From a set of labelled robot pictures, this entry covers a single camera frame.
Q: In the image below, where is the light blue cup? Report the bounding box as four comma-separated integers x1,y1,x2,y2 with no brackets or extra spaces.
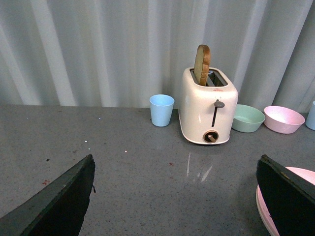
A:
306,101,315,131
149,94,175,127

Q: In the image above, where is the cream white toaster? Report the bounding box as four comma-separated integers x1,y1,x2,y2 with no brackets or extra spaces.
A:
179,68,238,145

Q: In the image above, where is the toasted bread slice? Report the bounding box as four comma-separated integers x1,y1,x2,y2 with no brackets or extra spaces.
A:
193,45,211,86

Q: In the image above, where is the pink bowl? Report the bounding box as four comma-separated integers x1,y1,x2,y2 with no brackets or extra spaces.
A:
264,106,305,134

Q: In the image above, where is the pink plate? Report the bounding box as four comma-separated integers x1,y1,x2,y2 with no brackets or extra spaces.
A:
255,167,315,236

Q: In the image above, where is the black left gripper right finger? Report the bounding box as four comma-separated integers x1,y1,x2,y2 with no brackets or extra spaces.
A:
256,155,315,236

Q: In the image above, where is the light blue cup right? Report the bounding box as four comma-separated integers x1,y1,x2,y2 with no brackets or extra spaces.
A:
306,101,315,131

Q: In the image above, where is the light blue cup left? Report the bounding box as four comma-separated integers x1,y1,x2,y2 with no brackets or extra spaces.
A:
149,94,175,127

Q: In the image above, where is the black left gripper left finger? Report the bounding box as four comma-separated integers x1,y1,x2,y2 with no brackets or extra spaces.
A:
0,155,95,236

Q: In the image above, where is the mint green bowl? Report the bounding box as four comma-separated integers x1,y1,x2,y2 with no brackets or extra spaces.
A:
232,104,265,133

